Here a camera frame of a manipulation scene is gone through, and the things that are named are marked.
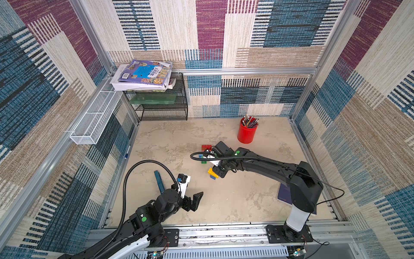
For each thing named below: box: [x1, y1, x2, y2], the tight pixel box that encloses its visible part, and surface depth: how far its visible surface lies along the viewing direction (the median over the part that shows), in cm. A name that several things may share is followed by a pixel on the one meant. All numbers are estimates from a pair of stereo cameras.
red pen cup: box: [237, 113, 260, 145], surface depth 109 cm
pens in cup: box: [240, 113, 259, 128], surface depth 101 cm
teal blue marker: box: [154, 169, 165, 194], surface depth 89 cm
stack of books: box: [109, 59, 177, 93], surface depth 81 cm
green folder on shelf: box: [128, 93, 177, 105], surface depth 99 cm
